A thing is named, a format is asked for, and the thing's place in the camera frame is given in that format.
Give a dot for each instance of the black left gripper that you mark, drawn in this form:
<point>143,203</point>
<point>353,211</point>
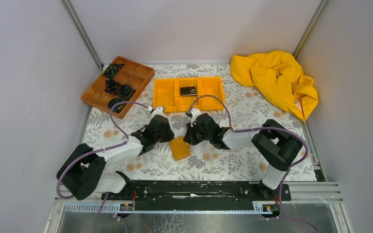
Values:
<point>170,134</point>

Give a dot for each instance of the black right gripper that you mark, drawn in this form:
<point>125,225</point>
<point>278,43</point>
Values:
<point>189,137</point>

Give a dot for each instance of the yellow leather card holder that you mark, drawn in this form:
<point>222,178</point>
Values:
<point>179,148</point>

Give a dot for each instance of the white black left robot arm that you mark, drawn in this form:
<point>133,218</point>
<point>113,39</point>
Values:
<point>83,172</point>

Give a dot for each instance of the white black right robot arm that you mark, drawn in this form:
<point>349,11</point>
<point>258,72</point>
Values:
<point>276,144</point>

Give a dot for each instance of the black credit card stack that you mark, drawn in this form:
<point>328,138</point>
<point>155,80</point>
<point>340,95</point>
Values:
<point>188,91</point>

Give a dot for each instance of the floral patterned table mat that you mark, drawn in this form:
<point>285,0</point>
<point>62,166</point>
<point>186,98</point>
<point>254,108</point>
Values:
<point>248,109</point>

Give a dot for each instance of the yellow left bin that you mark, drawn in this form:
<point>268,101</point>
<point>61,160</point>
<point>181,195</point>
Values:
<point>164,94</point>

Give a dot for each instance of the yellow bin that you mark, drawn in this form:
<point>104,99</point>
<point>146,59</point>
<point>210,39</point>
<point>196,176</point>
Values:
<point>211,86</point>
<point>164,94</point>
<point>184,103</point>

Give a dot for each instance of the yellow middle bin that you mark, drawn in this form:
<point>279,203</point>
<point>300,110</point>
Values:
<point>184,103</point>

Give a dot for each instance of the yellow right bin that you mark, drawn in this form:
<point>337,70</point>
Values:
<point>211,86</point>

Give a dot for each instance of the orange compartment tray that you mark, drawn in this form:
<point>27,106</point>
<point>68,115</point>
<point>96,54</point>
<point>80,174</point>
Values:
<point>131,73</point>

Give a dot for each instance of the yellow crumpled cloth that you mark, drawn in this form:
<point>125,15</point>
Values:
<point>279,78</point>

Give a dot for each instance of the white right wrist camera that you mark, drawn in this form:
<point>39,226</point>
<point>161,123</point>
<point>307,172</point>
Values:
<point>194,113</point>

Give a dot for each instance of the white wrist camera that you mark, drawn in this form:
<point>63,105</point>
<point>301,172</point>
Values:
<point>159,111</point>
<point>194,113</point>

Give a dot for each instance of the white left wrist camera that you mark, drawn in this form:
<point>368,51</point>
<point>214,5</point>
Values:
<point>159,111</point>

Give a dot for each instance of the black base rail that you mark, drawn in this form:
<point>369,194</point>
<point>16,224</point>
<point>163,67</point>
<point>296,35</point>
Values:
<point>197,196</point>

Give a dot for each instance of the aluminium frame rail front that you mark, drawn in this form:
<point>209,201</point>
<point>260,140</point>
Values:
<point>301,193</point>

